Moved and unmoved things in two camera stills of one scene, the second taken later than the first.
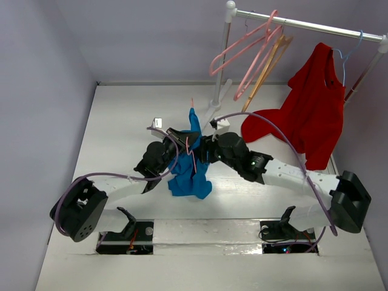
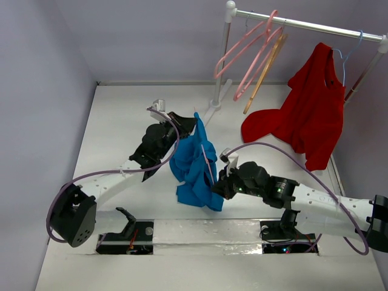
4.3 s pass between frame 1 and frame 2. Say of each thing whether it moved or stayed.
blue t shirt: moved
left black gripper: moved
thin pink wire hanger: moved
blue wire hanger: stayed
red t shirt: stayed
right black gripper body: moved
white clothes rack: stayed
